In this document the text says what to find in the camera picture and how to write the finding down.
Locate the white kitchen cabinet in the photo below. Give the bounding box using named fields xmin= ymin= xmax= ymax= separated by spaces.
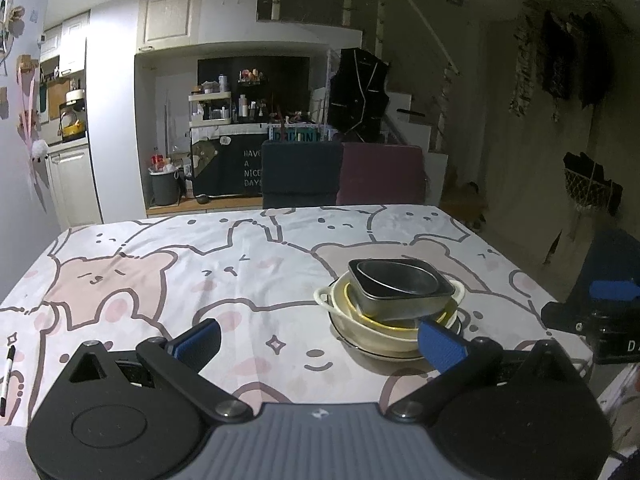
xmin=44 ymin=142 xmax=104 ymax=229

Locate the black and white pen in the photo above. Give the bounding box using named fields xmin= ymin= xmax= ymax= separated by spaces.
xmin=0 ymin=345 xmax=19 ymax=417

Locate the hanging wire basket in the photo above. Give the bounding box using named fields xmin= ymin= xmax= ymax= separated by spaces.
xmin=561 ymin=151 xmax=624 ymax=217

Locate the round steel bowl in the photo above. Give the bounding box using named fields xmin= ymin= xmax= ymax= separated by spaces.
xmin=358 ymin=261 xmax=437 ymax=298

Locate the pink ribbon with white pompom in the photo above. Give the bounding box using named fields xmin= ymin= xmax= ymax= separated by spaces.
xmin=16 ymin=60 xmax=52 ymax=211

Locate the dark wall hanging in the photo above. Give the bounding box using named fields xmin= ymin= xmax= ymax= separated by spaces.
xmin=539 ymin=9 xmax=617 ymax=107

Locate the yellow pot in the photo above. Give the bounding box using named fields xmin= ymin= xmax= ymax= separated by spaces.
xmin=59 ymin=114 xmax=87 ymax=139

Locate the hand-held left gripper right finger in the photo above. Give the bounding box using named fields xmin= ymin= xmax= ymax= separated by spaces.
xmin=389 ymin=319 xmax=582 ymax=423

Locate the grey trash bin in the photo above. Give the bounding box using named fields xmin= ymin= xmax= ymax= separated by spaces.
xmin=149 ymin=166 xmax=182 ymax=207

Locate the low wooden drawer unit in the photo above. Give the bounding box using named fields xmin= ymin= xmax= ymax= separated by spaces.
xmin=145 ymin=195 xmax=264 ymax=219

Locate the cream bowl with handles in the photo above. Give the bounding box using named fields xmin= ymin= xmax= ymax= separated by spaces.
xmin=313 ymin=272 xmax=467 ymax=353

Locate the maroon chair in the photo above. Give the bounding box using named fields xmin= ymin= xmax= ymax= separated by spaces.
xmin=337 ymin=142 xmax=427 ymax=207

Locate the white staircase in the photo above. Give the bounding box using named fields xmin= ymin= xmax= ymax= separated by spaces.
xmin=384 ymin=91 xmax=449 ymax=197

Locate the bear-print tablecloth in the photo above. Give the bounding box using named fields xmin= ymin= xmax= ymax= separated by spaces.
xmin=0 ymin=203 xmax=593 ymax=428

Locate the black umbrella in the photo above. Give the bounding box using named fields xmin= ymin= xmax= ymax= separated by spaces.
xmin=329 ymin=47 xmax=392 ymax=144

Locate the black printed cabinet cloth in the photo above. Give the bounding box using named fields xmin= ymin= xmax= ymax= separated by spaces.
xmin=191 ymin=132 xmax=267 ymax=199

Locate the white storage rack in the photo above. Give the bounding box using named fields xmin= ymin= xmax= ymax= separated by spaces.
xmin=188 ymin=91 xmax=234 ymax=129

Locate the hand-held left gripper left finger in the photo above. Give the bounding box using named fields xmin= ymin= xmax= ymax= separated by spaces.
xmin=65 ymin=317 xmax=254 ymax=423

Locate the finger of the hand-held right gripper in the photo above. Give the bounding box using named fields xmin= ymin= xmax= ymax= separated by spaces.
xmin=589 ymin=279 xmax=640 ymax=305

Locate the white upper cabinet door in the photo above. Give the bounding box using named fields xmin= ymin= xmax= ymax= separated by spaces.
xmin=136 ymin=0 xmax=204 ymax=52

